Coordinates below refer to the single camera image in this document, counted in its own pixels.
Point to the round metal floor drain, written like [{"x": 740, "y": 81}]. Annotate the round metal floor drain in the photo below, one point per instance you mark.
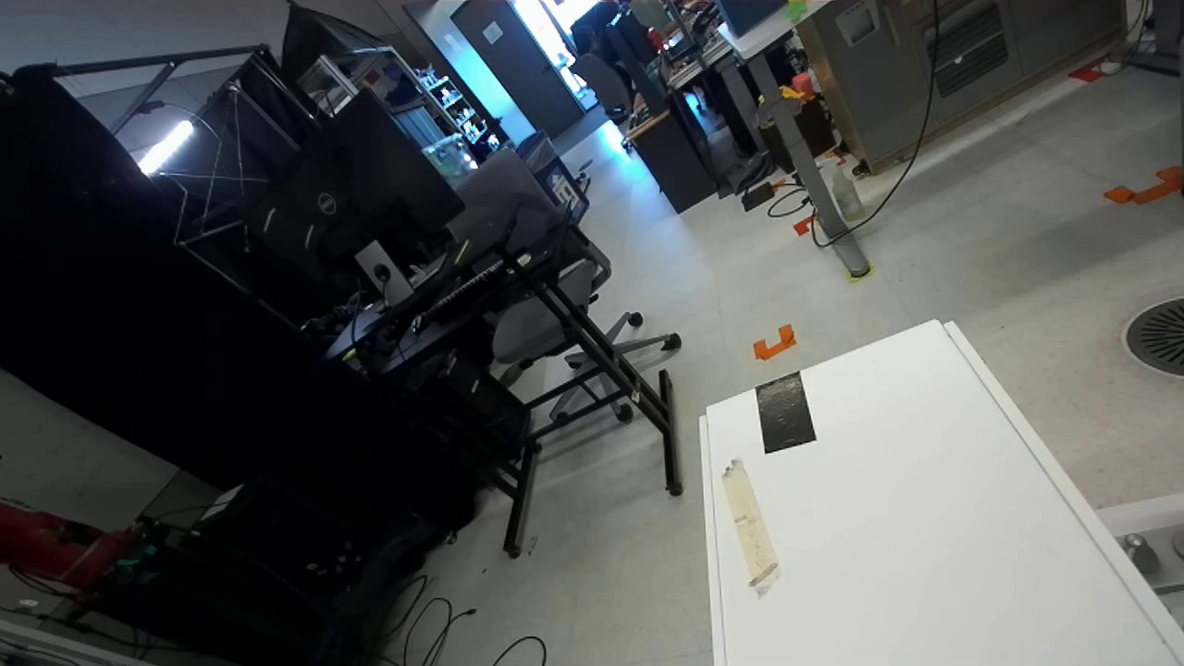
[{"x": 1164, "y": 336}]

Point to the white cabinet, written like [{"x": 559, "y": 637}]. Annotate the white cabinet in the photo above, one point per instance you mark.
[{"x": 911, "y": 519}]

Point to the red floor tape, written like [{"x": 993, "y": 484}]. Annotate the red floor tape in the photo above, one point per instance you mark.
[{"x": 1089, "y": 71}]

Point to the grey office chair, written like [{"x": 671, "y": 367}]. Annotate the grey office chair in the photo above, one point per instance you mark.
[{"x": 540, "y": 320}]

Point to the small white desk device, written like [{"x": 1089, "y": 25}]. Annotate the small white desk device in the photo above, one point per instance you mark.
[{"x": 384, "y": 271}]

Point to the grey standing desk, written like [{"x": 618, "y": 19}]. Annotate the grey standing desk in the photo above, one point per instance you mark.
[{"x": 809, "y": 161}]

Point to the grey metal cabinet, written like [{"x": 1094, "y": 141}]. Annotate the grey metal cabinet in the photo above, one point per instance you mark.
[{"x": 928, "y": 75}]

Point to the black patch on cabinet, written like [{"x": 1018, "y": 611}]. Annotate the black patch on cabinet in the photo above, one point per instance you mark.
[{"x": 784, "y": 413}]

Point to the black drawer pedestal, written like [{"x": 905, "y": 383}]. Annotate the black drawer pedestal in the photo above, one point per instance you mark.
[{"x": 671, "y": 161}]

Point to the red object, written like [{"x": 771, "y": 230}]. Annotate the red object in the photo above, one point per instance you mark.
[{"x": 51, "y": 542}]

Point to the white light strip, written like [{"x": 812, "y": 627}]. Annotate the white light strip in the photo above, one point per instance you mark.
[{"x": 164, "y": 145}]

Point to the black Dell monitor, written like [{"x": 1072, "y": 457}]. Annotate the black Dell monitor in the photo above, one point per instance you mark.
[{"x": 363, "y": 177}]

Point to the orange floor tape corner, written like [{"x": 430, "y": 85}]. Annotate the orange floor tape corner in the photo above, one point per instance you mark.
[{"x": 773, "y": 346}]

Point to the grey toy faucet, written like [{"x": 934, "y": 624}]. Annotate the grey toy faucet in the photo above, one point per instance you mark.
[{"x": 1140, "y": 551}]

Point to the white toy kitchen top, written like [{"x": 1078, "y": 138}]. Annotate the white toy kitchen top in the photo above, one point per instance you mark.
[{"x": 1151, "y": 595}]

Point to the beige paper label strip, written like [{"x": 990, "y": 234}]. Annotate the beige paper label strip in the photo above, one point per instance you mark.
[{"x": 747, "y": 521}]

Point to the dark door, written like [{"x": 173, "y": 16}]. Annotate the dark door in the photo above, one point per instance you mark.
[{"x": 518, "y": 59}]

